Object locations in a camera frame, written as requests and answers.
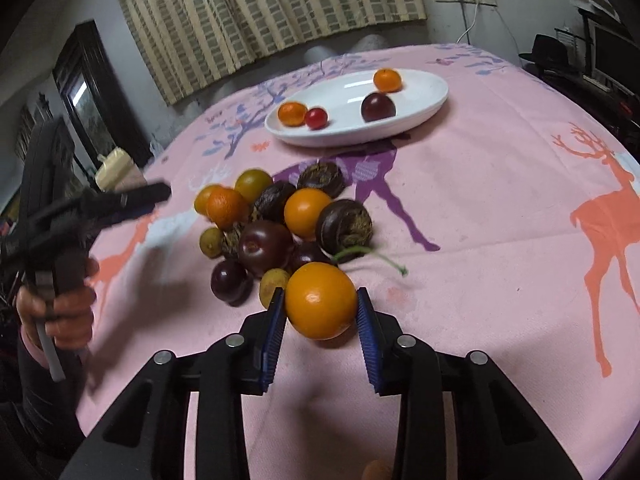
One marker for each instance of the striped beige curtain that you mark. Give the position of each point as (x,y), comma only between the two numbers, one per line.
(187,45)

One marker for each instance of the textured mandarin left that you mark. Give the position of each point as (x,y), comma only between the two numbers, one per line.
(225,207)

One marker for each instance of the dark cherry with stem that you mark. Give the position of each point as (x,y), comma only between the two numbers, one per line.
(230,282)

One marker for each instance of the large front orange mandarin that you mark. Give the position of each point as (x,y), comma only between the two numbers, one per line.
(387,80)

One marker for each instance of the pink deer tablecloth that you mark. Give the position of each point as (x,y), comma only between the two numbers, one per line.
(508,223)

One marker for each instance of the cream bottle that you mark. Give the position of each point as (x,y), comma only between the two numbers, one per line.
(114,168)

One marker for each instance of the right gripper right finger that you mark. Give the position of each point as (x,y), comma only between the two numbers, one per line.
(460,416)

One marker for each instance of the left hand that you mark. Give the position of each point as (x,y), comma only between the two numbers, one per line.
(71,328)

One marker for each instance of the longan right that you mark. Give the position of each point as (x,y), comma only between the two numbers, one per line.
(271,280)

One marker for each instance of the orange kumquat centre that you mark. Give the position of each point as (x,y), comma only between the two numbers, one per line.
(302,212)

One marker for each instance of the yellow-orange kumquat far left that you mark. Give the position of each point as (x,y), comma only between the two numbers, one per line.
(201,200)

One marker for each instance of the white oval plate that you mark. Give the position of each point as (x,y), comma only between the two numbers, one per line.
(422,95)

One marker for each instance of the small dark cherry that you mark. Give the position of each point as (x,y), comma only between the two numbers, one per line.
(308,252)

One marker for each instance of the greenish yellow kumquat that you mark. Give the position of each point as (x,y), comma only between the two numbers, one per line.
(251,183)

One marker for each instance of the large dark plum centre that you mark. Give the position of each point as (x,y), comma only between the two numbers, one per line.
(265,245)

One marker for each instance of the smooth orange kumquat front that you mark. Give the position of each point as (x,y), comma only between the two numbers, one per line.
(320,301)

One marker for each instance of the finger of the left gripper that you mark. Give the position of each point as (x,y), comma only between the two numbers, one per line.
(138,202)

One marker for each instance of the water chestnut lower left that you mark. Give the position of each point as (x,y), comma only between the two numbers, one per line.
(231,240)

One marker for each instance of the water chestnut middle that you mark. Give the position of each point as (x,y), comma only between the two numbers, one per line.
(271,203)

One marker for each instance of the black hat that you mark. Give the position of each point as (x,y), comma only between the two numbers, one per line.
(548,55)

